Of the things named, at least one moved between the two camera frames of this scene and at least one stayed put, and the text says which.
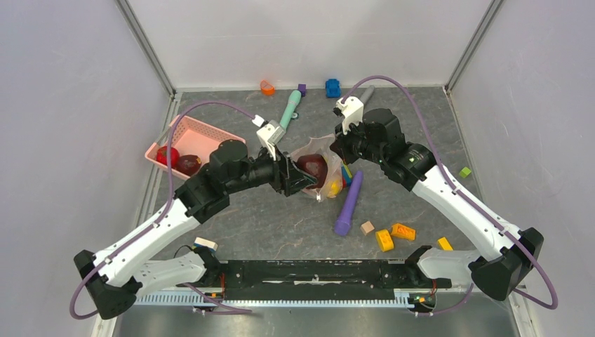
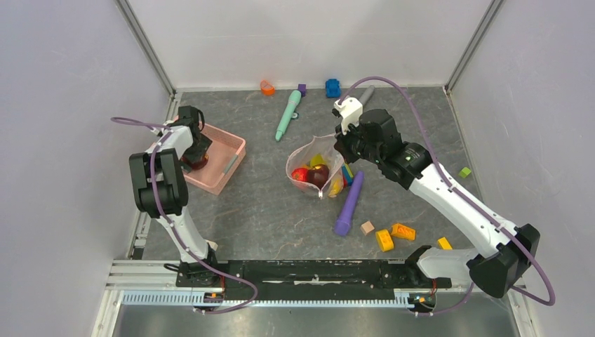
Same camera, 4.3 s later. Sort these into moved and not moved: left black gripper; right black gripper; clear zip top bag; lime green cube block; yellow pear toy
Moved: left black gripper
Not moved: lime green cube block; yellow pear toy; clear zip top bag; right black gripper
